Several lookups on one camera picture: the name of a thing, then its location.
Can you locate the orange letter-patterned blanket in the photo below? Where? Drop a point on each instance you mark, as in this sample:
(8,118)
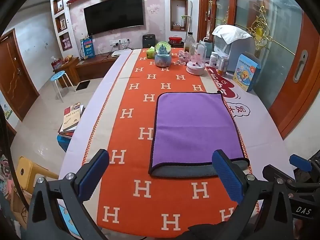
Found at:
(140,92)

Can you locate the wood-framed glass sliding door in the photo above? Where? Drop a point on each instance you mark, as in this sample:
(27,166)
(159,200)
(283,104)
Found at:
(297,100)

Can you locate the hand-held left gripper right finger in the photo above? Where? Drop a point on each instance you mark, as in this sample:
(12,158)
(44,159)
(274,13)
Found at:
(228,177)

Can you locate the pale blue water dispenser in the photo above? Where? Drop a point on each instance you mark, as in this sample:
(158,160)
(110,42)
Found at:
(240,55)

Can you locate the purple towel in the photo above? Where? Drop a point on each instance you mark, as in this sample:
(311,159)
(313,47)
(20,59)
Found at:
(195,130)

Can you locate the white jug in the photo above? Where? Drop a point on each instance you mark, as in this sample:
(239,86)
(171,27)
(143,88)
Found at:
(206,47)

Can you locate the black floor mat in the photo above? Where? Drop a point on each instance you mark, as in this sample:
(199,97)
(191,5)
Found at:
(83,85)

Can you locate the black heater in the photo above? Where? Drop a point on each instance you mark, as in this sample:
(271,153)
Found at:
(148,41)

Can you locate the gold door ornament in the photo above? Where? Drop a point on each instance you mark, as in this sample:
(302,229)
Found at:
(258,28)

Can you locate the brown wooden door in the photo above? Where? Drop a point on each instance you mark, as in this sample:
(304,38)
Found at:
(15,80)

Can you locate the castle snow globe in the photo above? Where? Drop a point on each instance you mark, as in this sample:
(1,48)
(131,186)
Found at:
(163,53)

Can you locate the blue round stool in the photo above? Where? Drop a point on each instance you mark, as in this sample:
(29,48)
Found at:
(59,76)

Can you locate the stack of books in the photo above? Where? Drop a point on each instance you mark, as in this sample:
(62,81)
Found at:
(72,117)

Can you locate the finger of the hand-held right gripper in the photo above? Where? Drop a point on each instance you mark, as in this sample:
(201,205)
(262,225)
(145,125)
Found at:
(273,172)
(301,162)

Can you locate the red tissue packet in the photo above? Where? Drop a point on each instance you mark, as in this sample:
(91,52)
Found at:
(56,64)

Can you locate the blue poster board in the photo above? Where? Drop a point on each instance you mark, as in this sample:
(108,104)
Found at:
(87,48)

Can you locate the cardboard box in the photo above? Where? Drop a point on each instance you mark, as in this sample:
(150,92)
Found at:
(18,212)

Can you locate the glass dome pink base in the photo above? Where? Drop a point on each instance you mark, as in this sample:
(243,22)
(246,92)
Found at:
(196,65)

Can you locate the white set-top box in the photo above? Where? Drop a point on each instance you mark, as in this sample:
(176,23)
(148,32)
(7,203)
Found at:
(121,53)

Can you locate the red pot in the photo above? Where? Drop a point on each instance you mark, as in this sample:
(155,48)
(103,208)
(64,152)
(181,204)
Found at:
(176,41)

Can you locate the white medicine bottle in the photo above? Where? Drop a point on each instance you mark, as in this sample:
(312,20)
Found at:
(214,60)

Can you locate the black flat television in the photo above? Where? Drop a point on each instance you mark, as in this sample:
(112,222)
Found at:
(113,13)

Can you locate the glass bottle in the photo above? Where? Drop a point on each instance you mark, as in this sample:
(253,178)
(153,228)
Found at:
(189,42)

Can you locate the white cloth cover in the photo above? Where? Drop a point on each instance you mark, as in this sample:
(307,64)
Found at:
(232,33)

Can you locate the wall power outlet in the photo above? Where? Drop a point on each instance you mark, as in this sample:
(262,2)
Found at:
(120,41)

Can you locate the yellow plastic chair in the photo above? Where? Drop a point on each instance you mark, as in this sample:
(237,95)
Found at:
(25,172)

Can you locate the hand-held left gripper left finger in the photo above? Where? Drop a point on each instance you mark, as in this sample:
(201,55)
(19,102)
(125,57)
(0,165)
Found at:
(94,176)

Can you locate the pink toy figurine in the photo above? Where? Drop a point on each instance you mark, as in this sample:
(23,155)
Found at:
(183,57)

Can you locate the blue duck-print box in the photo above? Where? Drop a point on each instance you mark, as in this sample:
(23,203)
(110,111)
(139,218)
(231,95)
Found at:
(246,73)

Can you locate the green tissue box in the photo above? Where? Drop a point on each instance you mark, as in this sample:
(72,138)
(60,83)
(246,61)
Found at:
(150,53)

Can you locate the wooden television cabinet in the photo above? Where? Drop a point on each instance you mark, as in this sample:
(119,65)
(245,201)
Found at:
(92,66)

